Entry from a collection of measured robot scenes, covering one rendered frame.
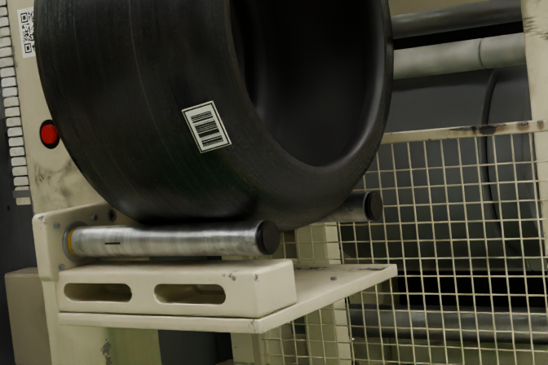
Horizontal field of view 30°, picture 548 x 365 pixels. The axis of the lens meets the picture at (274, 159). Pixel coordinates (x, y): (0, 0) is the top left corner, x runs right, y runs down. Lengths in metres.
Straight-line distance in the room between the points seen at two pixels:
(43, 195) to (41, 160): 0.06
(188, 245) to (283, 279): 0.13
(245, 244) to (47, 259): 0.33
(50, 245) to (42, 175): 0.18
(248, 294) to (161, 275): 0.14
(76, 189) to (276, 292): 0.42
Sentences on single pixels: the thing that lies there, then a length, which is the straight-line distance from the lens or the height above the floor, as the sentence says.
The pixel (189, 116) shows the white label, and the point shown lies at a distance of 1.22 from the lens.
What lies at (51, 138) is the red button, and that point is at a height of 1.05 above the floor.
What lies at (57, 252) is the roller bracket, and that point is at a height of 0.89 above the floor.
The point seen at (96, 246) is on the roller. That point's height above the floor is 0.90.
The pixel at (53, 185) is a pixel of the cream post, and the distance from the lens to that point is 1.62.
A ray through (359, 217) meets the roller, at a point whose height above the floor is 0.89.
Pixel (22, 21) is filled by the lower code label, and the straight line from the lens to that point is 1.65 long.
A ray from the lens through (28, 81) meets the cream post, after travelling 1.64.
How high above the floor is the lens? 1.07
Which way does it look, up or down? 3 degrees down
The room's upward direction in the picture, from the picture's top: 6 degrees counter-clockwise
